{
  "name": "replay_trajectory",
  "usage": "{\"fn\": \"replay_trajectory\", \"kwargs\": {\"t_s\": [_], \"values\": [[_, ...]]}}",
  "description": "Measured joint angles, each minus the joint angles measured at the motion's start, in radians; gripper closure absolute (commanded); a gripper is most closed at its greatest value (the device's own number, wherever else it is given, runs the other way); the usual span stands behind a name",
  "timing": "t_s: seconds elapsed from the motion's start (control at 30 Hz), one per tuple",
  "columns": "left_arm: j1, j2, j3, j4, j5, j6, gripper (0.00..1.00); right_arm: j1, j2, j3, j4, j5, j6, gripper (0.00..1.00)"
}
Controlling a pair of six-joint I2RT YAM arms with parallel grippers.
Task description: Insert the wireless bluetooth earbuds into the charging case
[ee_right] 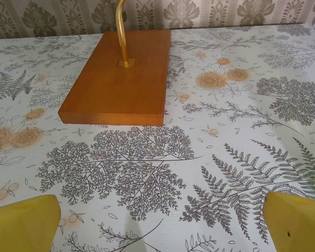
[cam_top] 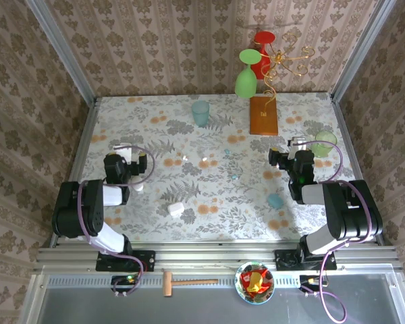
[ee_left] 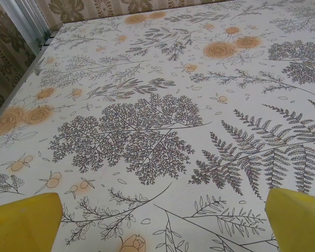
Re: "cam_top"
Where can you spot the blue earbud charging case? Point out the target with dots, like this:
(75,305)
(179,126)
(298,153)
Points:
(275,200)

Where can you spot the white earbud charging case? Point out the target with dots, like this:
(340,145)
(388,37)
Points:
(175,209)

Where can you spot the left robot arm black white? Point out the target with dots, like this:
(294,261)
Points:
(71,209)

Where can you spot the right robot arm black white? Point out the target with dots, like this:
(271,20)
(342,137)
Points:
(354,209)

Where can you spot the small white rounded object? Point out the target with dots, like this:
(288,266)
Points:
(137,187)

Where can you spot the green plastic cup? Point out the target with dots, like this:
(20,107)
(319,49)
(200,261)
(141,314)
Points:
(325,140)

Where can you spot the floral patterned table cover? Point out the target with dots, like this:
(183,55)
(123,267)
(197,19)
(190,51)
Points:
(222,216)

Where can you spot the teal plastic cup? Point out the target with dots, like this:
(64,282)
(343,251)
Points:
(200,113)

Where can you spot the green wine glass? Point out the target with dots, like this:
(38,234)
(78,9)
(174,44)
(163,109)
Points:
(245,82)

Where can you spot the small circuit board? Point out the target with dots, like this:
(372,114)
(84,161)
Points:
(123,280)
(308,281)

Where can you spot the perforated metal strip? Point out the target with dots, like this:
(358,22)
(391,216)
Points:
(87,281)

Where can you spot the red candy wrapper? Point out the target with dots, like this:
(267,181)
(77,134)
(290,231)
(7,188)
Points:
(264,275)

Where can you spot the wooden mallet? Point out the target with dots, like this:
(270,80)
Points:
(167,283)

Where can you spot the yellow candy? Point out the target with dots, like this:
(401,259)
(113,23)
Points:
(254,280)

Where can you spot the red wine glass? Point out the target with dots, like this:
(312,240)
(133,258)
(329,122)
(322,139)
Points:
(264,37)

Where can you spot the patterned ceramic bowl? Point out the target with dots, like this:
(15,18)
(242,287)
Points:
(254,299)

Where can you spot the grey sheet metal platform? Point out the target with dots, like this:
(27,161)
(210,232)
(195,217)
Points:
(206,310)

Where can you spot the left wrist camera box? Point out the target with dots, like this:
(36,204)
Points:
(123,150)

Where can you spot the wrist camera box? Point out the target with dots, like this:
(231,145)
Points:
(123,150)
(296,145)

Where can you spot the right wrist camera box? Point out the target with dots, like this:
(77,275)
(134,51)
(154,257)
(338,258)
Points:
(296,145)

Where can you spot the aluminium side rail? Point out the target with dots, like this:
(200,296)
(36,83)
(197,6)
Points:
(76,168)
(347,135)

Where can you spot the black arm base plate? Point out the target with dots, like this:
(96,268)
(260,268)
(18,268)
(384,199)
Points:
(283,260)
(145,261)

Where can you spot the long aluminium base rail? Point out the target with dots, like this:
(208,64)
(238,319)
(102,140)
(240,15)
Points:
(216,256)

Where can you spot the aluminium frame post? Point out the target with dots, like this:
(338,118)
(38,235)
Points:
(361,50)
(63,50)

